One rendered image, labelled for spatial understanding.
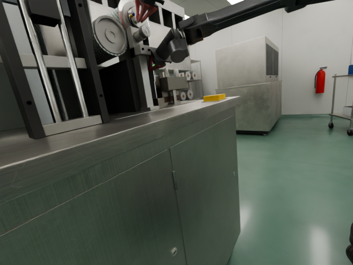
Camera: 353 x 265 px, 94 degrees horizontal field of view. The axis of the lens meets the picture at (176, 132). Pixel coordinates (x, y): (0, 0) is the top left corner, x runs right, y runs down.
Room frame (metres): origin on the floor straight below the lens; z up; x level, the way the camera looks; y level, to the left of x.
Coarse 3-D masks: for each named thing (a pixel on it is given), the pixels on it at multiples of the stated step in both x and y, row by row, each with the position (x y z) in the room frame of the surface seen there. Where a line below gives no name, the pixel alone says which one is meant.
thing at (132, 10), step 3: (135, 6) 0.71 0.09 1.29; (129, 9) 0.70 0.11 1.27; (132, 9) 0.70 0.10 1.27; (135, 9) 0.71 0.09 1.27; (129, 12) 0.69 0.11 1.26; (132, 12) 0.70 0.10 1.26; (135, 12) 0.71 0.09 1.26; (129, 15) 0.69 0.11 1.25; (135, 15) 0.71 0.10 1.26; (129, 18) 0.70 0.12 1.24; (132, 18) 0.69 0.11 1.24; (135, 18) 0.70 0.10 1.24; (132, 21) 0.69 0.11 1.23; (135, 21) 0.70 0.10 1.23; (144, 21) 0.74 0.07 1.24; (135, 24) 0.70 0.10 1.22; (138, 24) 0.71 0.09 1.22; (141, 24) 0.72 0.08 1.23; (138, 27) 0.71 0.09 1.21
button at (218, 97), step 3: (204, 96) 0.70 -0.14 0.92; (207, 96) 0.69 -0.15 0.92; (210, 96) 0.68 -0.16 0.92; (213, 96) 0.67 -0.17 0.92; (216, 96) 0.66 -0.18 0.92; (219, 96) 0.66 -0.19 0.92; (222, 96) 0.68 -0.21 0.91; (204, 99) 0.70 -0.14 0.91; (207, 99) 0.69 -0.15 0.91; (210, 99) 0.68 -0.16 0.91; (213, 99) 0.67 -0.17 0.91; (216, 99) 0.66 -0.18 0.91; (219, 99) 0.66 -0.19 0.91
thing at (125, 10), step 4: (124, 4) 0.69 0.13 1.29; (128, 4) 0.70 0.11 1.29; (132, 4) 0.72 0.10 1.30; (124, 8) 0.69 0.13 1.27; (128, 8) 0.70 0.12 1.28; (140, 8) 0.75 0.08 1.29; (124, 12) 0.69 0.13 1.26; (124, 16) 0.68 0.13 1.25; (124, 20) 0.68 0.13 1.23; (128, 20) 0.69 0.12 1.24; (128, 24) 0.69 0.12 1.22
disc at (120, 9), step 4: (120, 0) 0.69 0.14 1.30; (124, 0) 0.70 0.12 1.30; (128, 0) 0.71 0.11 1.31; (132, 0) 0.73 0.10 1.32; (120, 4) 0.68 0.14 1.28; (120, 8) 0.68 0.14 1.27; (120, 12) 0.68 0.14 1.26; (120, 16) 0.68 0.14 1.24; (120, 20) 0.68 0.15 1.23; (124, 24) 0.69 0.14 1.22; (148, 24) 0.78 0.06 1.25; (124, 28) 0.68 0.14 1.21
